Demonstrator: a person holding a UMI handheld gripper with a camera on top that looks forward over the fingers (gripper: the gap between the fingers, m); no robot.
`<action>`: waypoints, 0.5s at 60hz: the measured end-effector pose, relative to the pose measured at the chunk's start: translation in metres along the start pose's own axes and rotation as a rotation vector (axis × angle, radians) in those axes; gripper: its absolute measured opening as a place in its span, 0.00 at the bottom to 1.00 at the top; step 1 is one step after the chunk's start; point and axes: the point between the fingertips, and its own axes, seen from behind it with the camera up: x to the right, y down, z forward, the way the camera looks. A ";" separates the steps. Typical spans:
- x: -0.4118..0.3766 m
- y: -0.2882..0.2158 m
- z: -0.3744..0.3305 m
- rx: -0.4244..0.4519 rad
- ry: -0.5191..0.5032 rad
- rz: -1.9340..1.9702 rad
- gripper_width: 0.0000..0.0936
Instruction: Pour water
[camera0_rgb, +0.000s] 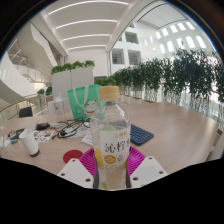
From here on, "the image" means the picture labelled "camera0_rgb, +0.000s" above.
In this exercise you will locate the ceiling light strips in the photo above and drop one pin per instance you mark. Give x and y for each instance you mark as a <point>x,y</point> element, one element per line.
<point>88,21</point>

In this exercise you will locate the row of green potted trees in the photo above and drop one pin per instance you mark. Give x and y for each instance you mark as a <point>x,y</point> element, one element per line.
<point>173,75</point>

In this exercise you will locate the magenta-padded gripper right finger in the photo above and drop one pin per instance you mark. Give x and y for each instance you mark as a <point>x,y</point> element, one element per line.
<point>146,170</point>

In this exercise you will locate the clear plastic tumbler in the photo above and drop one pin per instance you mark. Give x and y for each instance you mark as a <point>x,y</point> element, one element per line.
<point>59,110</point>

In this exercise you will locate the black chair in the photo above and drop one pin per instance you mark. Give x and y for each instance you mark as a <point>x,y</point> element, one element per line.
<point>25,112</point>

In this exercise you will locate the flat round red coaster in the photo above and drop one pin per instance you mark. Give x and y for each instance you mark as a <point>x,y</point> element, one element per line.
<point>72,156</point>

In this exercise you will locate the green tote bag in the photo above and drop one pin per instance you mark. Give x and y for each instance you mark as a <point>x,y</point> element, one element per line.
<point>80,103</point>

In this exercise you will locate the colourful sticker sheet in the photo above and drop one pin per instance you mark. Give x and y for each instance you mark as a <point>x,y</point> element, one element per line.
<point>46,136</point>

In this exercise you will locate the clear yellow-capped drink bottle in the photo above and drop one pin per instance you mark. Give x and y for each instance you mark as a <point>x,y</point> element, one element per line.
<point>110,140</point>

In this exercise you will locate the brown planter with plants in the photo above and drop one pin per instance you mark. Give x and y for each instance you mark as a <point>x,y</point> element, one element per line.
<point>45,92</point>

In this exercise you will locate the small teal box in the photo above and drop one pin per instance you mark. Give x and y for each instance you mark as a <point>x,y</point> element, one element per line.
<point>13,141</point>

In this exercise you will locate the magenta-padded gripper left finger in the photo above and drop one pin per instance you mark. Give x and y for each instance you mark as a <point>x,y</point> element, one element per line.
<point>75,171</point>

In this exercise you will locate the black power adapter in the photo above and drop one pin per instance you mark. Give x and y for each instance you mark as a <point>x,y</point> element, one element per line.
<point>42,126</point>

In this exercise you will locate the white planter box with plants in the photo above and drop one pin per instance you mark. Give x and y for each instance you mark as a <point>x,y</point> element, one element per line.
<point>71,80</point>

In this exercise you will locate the grey printed booklet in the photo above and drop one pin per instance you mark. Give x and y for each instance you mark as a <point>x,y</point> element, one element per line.
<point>30,126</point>

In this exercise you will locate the white paper slip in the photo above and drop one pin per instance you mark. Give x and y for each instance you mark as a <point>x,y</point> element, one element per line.
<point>87,140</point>

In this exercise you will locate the white mug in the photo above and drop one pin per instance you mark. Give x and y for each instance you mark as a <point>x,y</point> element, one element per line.
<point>29,141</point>

